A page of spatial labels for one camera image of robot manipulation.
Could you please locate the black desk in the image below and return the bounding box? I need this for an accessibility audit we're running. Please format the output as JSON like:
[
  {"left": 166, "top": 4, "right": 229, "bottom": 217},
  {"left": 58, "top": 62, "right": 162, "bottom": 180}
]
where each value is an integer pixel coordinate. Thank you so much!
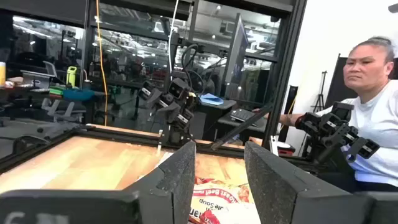
[{"left": 191, "top": 98, "right": 270, "bottom": 144}]

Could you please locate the black computer monitor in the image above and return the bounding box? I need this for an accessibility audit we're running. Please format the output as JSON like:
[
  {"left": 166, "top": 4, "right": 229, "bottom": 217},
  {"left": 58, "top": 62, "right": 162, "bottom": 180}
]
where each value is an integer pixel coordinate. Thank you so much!
[{"left": 221, "top": 12, "right": 249, "bottom": 100}]

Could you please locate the black tripod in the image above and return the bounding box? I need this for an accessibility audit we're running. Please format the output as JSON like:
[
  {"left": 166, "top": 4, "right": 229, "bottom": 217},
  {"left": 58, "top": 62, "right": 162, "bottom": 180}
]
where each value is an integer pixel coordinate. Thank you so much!
[{"left": 312, "top": 70, "right": 328, "bottom": 113}]

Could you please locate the white hanging cable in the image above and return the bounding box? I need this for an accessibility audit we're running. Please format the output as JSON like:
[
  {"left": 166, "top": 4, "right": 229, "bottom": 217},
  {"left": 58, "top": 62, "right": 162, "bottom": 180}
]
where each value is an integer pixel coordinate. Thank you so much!
[{"left": 167, "top": 0, "right": 180, "bottom": 75}]

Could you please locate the person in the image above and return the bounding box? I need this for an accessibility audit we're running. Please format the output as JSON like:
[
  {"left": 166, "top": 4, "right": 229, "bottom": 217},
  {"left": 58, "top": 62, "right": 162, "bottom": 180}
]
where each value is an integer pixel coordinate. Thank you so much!
[{"left": 251, "top": 35, "right": 398, "bottom": 192}]

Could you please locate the blue cloth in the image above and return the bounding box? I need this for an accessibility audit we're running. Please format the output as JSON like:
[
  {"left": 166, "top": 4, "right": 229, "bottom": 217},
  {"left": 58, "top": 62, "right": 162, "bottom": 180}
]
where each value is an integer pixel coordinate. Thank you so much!
[{"left": 198, "top": 93, "right": 224, "bottom": 106}]

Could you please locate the green bottle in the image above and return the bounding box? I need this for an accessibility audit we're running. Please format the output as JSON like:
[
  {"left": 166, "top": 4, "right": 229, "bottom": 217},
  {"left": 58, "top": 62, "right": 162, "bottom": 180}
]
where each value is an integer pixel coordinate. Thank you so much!
[{"left": 66, "top": 65, "right": 78, "bottom": 88}]

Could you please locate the black keyboard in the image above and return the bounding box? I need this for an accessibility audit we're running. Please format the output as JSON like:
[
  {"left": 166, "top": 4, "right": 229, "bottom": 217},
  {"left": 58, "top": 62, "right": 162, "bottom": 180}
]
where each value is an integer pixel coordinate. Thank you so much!
[{"left": 229, "top": 108, "right": 259, "bottom": 126}]

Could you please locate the black upright panel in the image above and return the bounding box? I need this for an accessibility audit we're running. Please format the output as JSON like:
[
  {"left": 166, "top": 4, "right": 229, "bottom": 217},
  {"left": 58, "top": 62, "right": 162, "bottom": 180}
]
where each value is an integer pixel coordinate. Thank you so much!
[{"left": 325, "top": 53, "right": 358, "bottom": 110}]

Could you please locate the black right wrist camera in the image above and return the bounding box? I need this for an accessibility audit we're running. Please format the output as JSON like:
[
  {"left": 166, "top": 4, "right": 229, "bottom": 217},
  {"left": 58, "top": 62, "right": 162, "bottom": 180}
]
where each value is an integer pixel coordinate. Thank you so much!
[{"left": 167, "top": 77, "right": 191, "bottom": 100}]

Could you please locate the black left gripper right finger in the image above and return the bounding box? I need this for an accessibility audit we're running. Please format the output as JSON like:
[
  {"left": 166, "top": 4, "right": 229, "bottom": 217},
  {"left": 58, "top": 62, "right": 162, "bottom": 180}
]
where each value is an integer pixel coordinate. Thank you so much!
[{"left": 244, "top": 141, "right": 358, "bottom": 224}]

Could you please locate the yellow hanging cable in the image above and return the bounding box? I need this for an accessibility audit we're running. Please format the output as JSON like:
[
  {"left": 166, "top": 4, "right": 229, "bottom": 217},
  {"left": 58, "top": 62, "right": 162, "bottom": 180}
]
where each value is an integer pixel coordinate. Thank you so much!
[{"left": 95, "top": 0, "right": 109, "bottom": 127}]

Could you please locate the blue plastic container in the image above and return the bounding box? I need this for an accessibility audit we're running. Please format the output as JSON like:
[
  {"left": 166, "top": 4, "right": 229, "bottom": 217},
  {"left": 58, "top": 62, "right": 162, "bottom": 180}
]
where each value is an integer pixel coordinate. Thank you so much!
[{"left": 62, "top": 88, "right": 96, "bottom": 101}]

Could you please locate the black aluminium table frame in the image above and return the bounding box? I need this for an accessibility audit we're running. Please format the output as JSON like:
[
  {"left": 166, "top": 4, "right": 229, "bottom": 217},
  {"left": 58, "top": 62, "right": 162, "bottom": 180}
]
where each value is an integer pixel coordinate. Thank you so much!
[{"left": 0, "top": 0, "right": 308, "bottom": 175}]

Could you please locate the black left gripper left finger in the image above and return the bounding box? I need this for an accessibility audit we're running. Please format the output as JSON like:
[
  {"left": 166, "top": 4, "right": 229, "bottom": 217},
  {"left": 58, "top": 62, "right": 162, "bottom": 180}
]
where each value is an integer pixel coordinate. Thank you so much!
[{"left": 124, "top": 141, "right": 197, "bottom": 224}]

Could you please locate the red roast beef ramen pack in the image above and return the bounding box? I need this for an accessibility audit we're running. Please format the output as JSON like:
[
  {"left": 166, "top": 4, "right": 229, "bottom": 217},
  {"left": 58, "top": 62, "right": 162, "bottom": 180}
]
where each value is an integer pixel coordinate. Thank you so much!
[{"left": 188, "top": 175, "right": 262, "bottom": 224}]

